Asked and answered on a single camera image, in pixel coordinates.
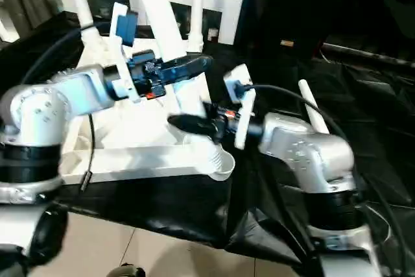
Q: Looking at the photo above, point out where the white plastic table top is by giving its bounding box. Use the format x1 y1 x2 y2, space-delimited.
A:
58 30 235 184

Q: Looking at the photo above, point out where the black mat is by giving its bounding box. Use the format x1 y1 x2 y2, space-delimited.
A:
0 11 415 271

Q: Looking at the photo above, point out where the long black bar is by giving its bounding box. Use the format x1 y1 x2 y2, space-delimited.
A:
321 42 415 67

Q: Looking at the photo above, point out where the black case with yellow label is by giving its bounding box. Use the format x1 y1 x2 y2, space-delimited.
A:
237 0 415 57

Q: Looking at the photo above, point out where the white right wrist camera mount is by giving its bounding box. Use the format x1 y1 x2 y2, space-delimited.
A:
223 63 257 151

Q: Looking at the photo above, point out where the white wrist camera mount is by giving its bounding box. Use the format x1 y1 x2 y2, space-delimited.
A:
223 63 257 151
107 2 141 102

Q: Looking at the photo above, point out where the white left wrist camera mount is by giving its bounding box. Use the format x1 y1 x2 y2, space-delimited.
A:
107 2 141 102

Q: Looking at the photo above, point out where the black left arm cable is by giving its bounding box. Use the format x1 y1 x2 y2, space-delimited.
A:
13 23 112 190

